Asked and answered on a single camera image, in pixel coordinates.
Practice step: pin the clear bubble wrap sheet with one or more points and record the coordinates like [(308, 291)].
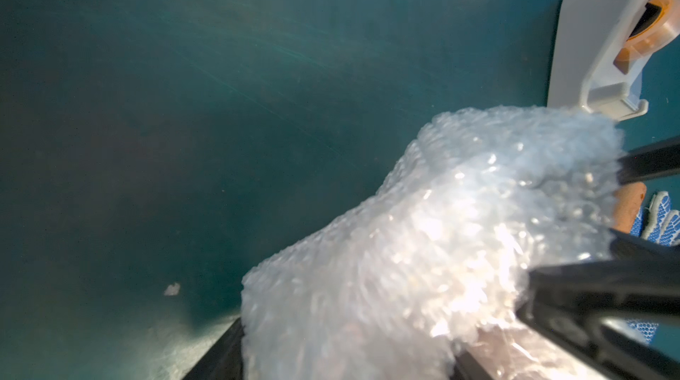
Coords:
[(438, 259)]

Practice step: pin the blue dotted work glove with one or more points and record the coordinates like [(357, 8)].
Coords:
[(657, 223)]

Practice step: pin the blue hand rake wooden handle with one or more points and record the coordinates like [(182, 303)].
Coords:
[(630, 199)]

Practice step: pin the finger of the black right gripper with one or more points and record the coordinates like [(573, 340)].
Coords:
[(569, 305), (650, 162)]

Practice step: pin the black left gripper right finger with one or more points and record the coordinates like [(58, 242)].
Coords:
[(467, 367)]

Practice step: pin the white tape dispenser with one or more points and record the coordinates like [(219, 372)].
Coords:
[(601, 48)]

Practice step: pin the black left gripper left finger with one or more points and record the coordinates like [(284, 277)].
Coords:
[(224, 360)]

